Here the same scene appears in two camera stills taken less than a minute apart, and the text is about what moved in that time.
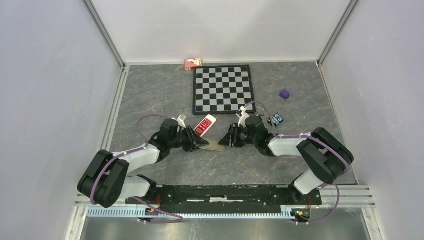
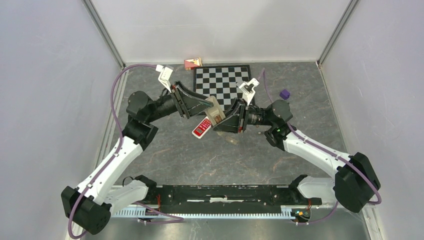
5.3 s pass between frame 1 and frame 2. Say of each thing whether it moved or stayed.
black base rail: stayed
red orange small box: stayed
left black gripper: moved
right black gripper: moved
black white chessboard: stayed
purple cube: stayed
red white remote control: stayed
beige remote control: moved
